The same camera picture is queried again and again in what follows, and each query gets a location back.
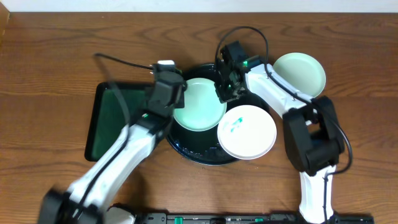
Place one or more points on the mint plate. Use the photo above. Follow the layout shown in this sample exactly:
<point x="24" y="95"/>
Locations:
<point x="202" y="108"/>
<point x="302" y="71"/>

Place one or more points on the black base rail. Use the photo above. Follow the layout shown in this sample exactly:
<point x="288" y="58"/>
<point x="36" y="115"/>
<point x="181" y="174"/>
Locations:
<point x="119" y="214"/>

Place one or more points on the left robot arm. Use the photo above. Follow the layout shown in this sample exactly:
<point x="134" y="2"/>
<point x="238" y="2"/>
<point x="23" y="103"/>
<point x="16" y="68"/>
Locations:
<point x="87" y="199"/>

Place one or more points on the white plate green stain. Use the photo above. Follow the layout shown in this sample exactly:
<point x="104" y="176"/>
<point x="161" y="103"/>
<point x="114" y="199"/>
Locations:
<point x="247" y="132"/>

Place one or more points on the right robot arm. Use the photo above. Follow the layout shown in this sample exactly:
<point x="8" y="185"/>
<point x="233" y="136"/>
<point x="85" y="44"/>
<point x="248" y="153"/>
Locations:
<point x="313" y="138"/>

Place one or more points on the rectangular black water tray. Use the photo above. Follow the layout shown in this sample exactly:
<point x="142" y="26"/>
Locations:
<point x="107" y="119"/>

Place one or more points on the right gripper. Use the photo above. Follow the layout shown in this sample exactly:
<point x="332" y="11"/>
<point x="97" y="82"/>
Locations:
<point x="224" y="95"/>

